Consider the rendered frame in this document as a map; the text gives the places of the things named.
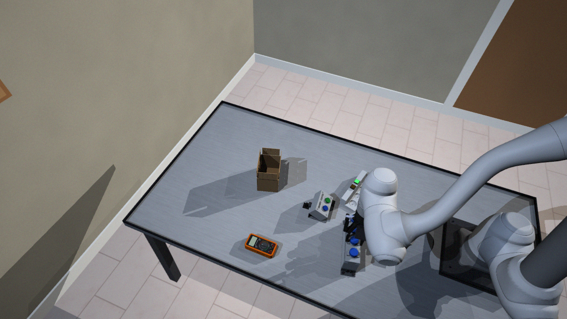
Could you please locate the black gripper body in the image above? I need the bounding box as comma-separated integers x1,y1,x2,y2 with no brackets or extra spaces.
352,211,364,225

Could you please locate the white key panel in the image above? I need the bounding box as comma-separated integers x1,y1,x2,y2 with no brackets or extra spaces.
303,190,333,223

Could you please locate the brown cardboard box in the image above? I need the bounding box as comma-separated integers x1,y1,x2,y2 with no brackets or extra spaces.
256,148,281,192

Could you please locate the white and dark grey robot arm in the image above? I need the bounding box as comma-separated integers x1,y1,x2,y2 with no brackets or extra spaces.
355,116,567,319

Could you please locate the orange digital multimeter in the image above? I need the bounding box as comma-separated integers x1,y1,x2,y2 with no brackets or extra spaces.
245,233,277,259

